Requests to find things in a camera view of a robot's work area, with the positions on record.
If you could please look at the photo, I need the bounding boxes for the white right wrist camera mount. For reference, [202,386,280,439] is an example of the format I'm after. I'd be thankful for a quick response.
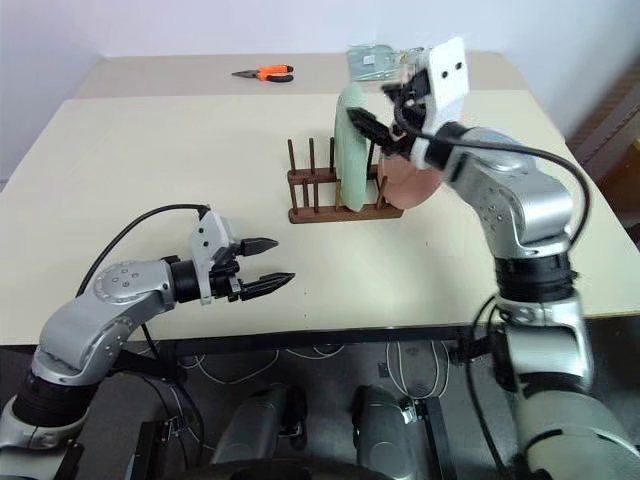
[409,37,471,169]

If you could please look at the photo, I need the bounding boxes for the green plate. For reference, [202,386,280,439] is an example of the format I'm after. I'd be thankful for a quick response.
[333,83,374,214]

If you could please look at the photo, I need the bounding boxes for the dark grey rounded robot leg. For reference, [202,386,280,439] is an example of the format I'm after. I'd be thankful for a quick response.
[351,384,427,467]
[210,384,307,467]

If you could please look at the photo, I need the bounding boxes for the clear bag with metal part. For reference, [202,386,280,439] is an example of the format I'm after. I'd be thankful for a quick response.
[347,43,427,82]

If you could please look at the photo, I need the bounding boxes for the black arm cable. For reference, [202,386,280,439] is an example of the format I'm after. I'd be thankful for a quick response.
[392,97,591,251]
[74,202,211,301]

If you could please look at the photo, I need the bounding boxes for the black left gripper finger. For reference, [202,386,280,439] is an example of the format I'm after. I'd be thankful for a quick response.
[239,272,296,302]
[240,236,279,258]

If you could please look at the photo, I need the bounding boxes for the dark brown wooden furniture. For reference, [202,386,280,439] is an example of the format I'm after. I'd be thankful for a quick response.
[567,62,640,194]

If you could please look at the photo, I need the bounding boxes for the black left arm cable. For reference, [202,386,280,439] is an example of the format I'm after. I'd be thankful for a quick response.
[74,202,211,301]

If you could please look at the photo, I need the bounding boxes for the white cable under table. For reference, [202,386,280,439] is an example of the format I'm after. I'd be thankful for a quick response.
[195,346,332,387]
[385,341,452,402]

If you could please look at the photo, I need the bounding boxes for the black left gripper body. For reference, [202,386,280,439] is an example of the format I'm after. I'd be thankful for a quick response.
[208,240,247,304]

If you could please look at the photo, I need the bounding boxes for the brown wooden dish rack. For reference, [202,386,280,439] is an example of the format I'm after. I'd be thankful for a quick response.
[286,136,404,226]

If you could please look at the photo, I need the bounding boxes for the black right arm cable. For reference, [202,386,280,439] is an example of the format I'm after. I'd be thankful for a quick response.
[392,97,591,251]

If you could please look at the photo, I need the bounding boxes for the orange handled pliers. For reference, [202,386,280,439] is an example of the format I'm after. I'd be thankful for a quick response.
[230,64,297,84]

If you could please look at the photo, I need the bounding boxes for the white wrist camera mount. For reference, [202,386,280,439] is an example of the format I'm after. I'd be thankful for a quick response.
[409,37,471,169]
[188,209,242,307]

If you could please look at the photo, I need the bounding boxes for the black metal frame strut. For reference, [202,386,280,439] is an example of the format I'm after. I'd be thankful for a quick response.
[130,419,169,480]
[423,398,459,480]

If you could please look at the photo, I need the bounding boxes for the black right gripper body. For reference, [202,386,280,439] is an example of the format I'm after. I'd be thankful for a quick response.
[391,68,433,149]

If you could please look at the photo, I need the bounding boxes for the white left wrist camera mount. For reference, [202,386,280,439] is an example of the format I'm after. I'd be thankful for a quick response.
[188,209,242,307]

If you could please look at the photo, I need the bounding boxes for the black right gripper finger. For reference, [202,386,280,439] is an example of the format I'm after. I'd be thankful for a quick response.
[346,107,400,153]
[381,73,420,100]

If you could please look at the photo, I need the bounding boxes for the pink plate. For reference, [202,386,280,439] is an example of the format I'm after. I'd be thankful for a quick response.
[376,153,444,212]

